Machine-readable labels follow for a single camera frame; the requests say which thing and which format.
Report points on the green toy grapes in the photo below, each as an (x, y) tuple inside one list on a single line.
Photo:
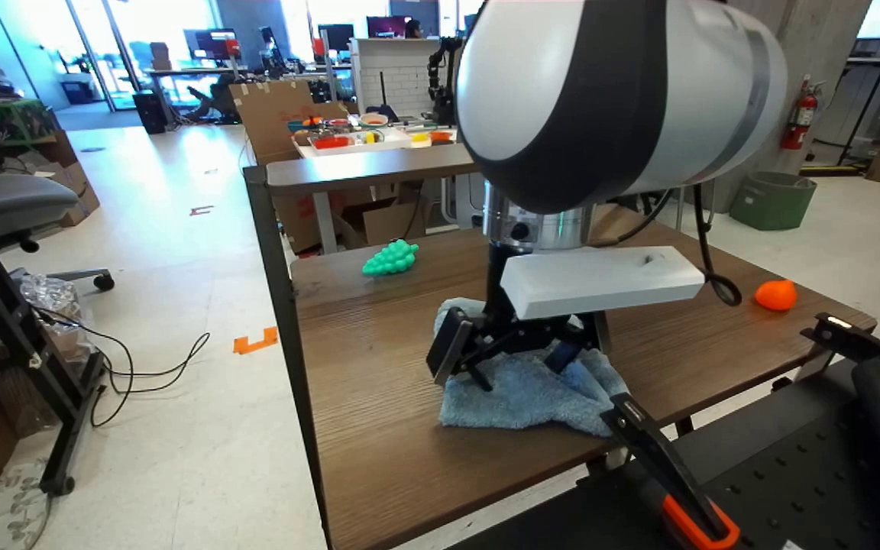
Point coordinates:
[(389, 258)]

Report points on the long wooden desk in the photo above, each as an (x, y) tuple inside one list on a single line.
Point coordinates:
[(379, 166)]

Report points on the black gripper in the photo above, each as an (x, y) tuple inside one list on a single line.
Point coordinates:
[(549, 335)]

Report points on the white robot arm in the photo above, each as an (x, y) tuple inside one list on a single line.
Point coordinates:
[(695, 92)]

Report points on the green bin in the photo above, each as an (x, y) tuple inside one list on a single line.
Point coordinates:
[(771, 201)]

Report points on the white plastic bag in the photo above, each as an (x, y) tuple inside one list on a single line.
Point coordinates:
[(44, 293)]

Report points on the black slanted pole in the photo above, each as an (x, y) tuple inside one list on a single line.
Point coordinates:
[(878, 82)]

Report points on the black metal stand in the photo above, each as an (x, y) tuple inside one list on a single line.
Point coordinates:
[(14, 326)]

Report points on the white cabinet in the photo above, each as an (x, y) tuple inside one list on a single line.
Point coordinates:
[(404, 65)]

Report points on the colourful toy pile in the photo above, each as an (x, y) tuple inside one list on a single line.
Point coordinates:
[(331, 138)]

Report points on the orange floor tape mark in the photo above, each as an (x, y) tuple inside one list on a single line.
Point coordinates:
[(253, 344)]

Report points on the light blue towel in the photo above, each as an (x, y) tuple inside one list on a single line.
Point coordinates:
[(531, 401)]

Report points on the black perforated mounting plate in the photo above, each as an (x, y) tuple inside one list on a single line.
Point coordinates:
[(785, 478)]

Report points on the large upright cardboard sheet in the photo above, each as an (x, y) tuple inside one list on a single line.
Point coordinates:
[(274, 116)]

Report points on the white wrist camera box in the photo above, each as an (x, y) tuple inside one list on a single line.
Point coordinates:
[(603, 280)]

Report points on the dark grey office chair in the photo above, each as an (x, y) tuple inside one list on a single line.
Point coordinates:
[(6, 201)]

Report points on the cardboard box under desk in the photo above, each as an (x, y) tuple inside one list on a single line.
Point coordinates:
[(393, 224)]

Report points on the red fire extinguisher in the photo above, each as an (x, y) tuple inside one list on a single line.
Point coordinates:
[(803, 116)]

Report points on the orange toy carrot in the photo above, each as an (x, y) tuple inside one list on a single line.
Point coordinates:
[(775, 293)]

